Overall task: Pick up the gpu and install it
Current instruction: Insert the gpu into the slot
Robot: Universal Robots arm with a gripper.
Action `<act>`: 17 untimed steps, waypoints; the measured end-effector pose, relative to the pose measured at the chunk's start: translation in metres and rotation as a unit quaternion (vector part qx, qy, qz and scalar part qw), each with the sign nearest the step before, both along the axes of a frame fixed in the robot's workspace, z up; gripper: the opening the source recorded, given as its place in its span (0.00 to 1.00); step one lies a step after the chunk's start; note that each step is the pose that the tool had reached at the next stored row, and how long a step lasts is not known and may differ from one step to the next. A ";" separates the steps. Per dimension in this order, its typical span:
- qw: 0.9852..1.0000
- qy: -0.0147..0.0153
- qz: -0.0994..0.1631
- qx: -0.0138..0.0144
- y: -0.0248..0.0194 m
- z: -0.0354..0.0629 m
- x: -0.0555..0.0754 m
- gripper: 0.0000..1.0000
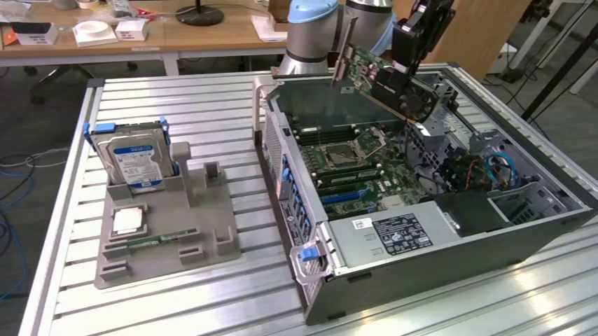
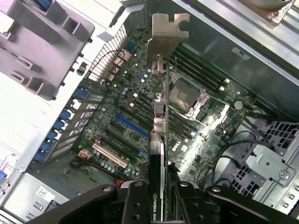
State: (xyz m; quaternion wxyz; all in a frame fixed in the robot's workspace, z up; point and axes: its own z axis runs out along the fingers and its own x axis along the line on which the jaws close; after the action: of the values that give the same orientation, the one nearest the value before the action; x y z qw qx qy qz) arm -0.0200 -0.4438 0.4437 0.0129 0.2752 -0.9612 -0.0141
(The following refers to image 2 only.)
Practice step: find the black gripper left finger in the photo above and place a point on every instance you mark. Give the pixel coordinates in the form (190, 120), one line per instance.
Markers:
(135, 205)

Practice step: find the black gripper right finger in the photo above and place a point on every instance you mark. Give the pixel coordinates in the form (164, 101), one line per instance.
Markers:
(189, 205)

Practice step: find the white expansion slot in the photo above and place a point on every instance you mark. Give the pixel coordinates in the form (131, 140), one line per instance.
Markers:
(108, 155)

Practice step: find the long black expansion slot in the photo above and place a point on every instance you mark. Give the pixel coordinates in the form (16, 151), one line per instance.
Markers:
(115, 149)
(121, 141)
(134, 115)

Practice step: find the white power connector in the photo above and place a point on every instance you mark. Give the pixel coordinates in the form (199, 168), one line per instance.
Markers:
(84, 154)

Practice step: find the short black expansion slot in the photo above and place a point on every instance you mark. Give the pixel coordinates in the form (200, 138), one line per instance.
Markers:
(116, 127)

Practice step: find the blue expansion slot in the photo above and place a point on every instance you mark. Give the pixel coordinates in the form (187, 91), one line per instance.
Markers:
(130, 124)

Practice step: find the perforated metal disk bay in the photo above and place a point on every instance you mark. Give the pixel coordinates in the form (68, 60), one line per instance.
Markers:
(268, 163)

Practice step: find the metal socket cover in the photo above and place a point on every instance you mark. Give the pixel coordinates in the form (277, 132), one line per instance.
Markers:
(198, 105)

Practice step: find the blue slot retention clip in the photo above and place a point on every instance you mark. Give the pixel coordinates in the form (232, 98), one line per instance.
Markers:
(54, 135)
(61, 125)
(46, 147)
(67, 114)
(82, 93)
(40, 156)

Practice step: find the silver coin cell battery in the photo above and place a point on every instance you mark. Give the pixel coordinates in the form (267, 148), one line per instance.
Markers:
(238, 105)

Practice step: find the CPU socket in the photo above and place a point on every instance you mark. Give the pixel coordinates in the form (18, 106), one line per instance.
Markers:
(184, 93)

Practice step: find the silver power supply unit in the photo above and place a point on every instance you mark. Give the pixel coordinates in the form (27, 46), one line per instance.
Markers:
(23, 198)

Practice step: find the green motherboard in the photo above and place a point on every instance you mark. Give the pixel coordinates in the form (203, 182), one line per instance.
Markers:
(130, 77)

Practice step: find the blue case latch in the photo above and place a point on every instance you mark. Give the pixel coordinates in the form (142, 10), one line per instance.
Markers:
(2, 178)

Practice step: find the teal serial port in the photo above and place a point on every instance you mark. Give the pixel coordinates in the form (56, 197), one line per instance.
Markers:
(131, 44)

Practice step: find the open black PC case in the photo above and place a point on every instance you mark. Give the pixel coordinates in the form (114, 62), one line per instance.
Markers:
(233, 35)

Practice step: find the grey printed parts rack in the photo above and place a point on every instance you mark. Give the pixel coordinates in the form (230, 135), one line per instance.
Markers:
(46, 32)

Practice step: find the hard disk with blue caddy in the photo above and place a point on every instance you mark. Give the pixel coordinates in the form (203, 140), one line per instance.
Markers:
(44, 4)

